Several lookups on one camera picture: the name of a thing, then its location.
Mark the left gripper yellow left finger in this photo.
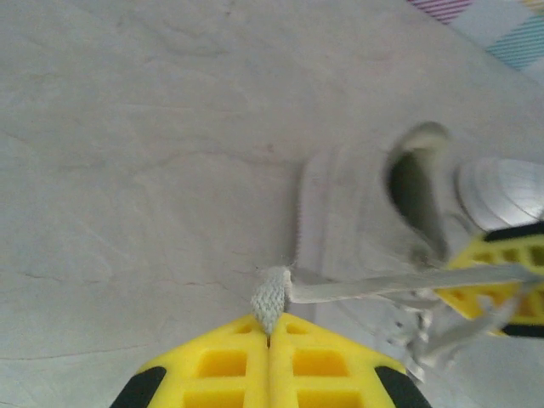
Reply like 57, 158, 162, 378
109, 314, 269, 408

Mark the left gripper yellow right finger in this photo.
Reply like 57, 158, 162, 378
269, 313, 433, 408

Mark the white leather sneaker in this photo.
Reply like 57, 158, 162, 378
455, 156, 544, 234
292, 121, 511, 383

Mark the white shoelace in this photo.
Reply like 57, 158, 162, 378
249, 262, 544, 382

